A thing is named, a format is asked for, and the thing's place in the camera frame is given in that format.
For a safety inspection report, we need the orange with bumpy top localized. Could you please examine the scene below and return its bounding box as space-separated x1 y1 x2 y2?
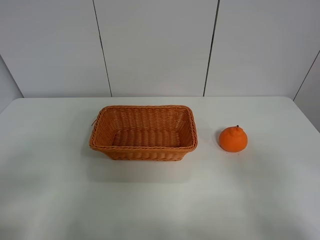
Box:
218 125 248 153

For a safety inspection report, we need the orange woven wicker basket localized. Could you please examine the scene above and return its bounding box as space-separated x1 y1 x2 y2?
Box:
89 105 198 161

